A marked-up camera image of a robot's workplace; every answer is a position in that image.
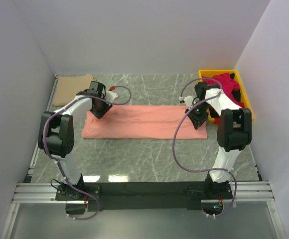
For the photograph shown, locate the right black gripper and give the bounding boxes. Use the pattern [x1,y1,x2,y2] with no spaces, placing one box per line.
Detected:
[185,101,210,130]

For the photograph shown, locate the pink t shirt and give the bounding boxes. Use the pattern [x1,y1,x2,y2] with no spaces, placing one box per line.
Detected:
[81,104,208,140]

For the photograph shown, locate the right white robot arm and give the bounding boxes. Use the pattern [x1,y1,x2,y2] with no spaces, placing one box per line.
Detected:
[184,81,252,199]

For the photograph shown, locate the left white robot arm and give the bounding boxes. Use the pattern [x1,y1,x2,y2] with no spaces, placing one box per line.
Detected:
[38,81,118,200]

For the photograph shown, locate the brown cardboard sheet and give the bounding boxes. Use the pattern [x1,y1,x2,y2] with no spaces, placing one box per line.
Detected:
[52,75,95,107]

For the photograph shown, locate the red t shirt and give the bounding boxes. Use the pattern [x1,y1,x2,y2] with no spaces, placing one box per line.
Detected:
[198,69,251,108]

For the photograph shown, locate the yellow plastic bin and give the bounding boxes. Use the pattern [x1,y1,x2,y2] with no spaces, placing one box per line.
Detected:
[198,70,251,124]

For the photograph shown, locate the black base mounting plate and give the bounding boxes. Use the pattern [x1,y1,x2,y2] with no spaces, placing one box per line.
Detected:
[55,181,233,212]

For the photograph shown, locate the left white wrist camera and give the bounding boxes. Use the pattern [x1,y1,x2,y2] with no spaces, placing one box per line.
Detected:
[105,90,119,102]

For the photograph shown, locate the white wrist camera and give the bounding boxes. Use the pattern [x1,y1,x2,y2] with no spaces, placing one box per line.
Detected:
[179,96,195,109]
[105,90,119,102]

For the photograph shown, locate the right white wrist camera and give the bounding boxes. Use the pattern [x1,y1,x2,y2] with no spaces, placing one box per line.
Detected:
[179,96,195,109]

